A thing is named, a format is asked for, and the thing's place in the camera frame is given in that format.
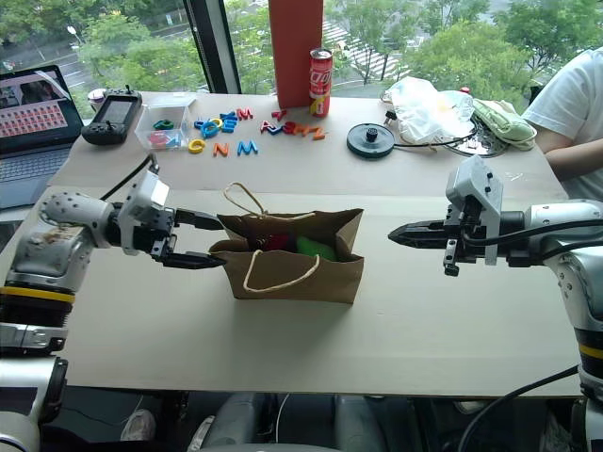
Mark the pink toy letter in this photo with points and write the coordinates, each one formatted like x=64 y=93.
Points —
x=158 y=139

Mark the round silver metal plate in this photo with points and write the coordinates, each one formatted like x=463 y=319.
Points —
x=480 y=148

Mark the orange letter Z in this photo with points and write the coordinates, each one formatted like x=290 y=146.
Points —
x=316 y=133

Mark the brown paper bag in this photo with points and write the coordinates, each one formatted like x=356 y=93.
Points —
x=292 y=282

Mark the yellow letter C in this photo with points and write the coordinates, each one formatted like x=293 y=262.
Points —
x=191 y=146

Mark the dark window frame pillar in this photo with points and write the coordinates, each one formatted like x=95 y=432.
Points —
x=214 y=47

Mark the red letter S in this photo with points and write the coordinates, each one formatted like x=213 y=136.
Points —
x=289 y=127

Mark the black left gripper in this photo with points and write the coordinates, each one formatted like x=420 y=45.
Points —
x=160 y=230

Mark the green plush toy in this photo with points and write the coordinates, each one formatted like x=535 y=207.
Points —
x=315 y=247

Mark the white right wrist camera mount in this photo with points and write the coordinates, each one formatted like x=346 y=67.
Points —
x=476 y=179

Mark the clear plastic box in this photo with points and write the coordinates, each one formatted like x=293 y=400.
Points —
x=162 y=110

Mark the red letter A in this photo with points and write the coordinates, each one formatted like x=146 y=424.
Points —
x=268 y=127

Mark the person in white t-shirt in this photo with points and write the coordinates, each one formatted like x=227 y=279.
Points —
x=575 y=103

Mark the red letter Y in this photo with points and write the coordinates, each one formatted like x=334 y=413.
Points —
x=279 y=114

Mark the red chili plush toy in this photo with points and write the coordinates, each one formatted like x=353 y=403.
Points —
x=281 y=241

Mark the tall orange box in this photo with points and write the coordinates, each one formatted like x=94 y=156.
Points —
x=294 y=47

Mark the person's bare forearm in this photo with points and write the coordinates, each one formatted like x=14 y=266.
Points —
x=577 y=165

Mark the blue letter X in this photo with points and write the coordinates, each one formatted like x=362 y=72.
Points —
x=229 y=116

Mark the blue letter W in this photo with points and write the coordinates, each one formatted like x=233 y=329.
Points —
x=247 y=149

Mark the red letter M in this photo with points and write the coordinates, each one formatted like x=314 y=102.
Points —
x=245 y=113

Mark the orange letter N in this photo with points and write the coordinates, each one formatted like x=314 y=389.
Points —
x=221 y=150

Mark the white shoe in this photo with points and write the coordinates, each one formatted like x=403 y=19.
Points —
x=138 y=424
x=200 y=433

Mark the blue letter D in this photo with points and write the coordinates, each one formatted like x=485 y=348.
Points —
x=200 y=124

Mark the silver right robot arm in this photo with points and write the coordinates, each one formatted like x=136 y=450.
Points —
x=565 y=226

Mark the black handheld controller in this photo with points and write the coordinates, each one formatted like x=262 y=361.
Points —
x=113 y=115

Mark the purple and white cup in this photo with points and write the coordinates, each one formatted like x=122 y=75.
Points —
x=96 y=99

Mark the grey laptop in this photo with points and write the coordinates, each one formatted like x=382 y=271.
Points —
x=28 y=117

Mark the black power plug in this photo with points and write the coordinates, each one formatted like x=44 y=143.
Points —
x=390 y=117

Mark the black round kettle base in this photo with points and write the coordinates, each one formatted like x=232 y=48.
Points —
x=369 y=141

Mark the red drink can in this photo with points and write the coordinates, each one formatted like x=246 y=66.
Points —
x=321 y=82

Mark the pale green cloth pouch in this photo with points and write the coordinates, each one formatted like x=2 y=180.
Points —
x=501 y=124

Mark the white plastic bag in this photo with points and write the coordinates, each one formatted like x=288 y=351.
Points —
x=421 y=110

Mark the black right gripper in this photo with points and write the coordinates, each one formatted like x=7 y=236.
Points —
x=454 y=226

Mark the blue letter E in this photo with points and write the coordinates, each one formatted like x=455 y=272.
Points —
x=230 y=124

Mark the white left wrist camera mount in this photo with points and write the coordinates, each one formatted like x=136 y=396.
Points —
x=151 y=193

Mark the green toy letter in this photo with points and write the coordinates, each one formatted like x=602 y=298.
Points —
x=163 y=124

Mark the light blue toy letter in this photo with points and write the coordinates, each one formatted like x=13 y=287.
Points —
x=175 y=140

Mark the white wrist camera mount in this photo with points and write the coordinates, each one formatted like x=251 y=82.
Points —
x=151 y=193
x=476 y=179

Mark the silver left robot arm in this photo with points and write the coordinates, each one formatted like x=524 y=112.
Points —
x=56 y=226

